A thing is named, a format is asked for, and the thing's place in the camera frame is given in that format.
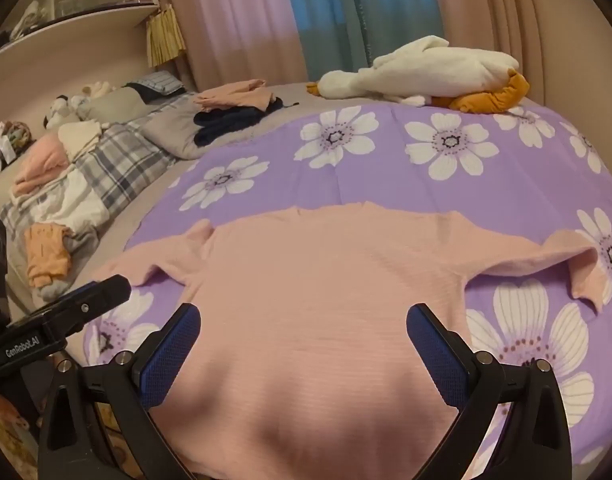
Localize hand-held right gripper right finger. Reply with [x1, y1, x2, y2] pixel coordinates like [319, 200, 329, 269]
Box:
[406, 302, 573, 480]

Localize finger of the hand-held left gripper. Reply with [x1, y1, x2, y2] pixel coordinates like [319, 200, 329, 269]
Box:
[36, 274, 133, 341]

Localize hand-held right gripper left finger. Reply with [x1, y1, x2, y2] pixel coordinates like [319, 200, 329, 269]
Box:
[38, 302, 203, 480]

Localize pink ribbed sweater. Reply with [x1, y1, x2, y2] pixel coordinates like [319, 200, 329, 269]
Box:
[88, 201, 607, 480]

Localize navy folded clothes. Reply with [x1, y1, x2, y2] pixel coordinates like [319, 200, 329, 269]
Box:
[193, 97, 287, 148]

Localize orange small garment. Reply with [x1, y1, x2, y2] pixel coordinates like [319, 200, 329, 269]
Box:
[23, 223, 72, 288]

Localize yellow patterned cloth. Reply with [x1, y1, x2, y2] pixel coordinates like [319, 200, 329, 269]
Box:
[0, 390, 122, 480]

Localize beige bed sheet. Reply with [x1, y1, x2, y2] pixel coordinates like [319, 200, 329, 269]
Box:
[0, 82, 317, 361]

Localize white printed garment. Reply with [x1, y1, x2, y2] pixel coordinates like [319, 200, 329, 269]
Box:
[16, 170, 112, 241]

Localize plaid pillow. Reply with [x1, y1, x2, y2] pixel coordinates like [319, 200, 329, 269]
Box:
[1, 90, 207, 301]

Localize pink folded cloth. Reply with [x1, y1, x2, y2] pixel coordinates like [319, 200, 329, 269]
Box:
[11, 135, 69, 197]

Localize cream folded garment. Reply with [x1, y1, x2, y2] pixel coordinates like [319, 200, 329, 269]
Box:
[58, 120, 104, 158]

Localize woven basket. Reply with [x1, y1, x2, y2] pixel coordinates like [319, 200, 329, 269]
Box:
[0, 121, 34, 181]

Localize purple floral blanket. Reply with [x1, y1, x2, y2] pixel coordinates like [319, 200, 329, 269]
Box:
[83, 100, 612, 480]

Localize black and white plush toy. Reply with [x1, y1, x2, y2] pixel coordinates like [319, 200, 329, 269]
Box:
[43, 94, 87, 131]

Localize grey pillow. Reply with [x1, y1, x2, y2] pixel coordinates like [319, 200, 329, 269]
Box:
[88, 87, 152, 123]

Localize striped pillow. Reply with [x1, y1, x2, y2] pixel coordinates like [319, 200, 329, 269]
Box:
[136, 71, 187, 96]

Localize peach folded garment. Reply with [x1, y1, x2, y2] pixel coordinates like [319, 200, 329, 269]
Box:
[193, 79, 274, 111]

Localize yellow pleated cloth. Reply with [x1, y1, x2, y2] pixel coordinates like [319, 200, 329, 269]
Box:
[146, 5, 187, 68]

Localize beige shelf cabinet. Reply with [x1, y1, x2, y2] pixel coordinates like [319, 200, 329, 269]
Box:
[0, 0, 162, 66]

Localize white goose plush toy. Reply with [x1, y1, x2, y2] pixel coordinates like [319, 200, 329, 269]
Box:
[306, 35, 531, 115]

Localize pink curtain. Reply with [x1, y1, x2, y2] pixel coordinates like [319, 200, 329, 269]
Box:
[151, 0, 307, 91]

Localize blue curtain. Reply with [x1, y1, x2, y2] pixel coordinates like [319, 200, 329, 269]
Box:
[278, 0, 447, 76]

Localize beige curtain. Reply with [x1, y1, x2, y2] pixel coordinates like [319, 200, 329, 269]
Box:
[426, 0, 612, 126]

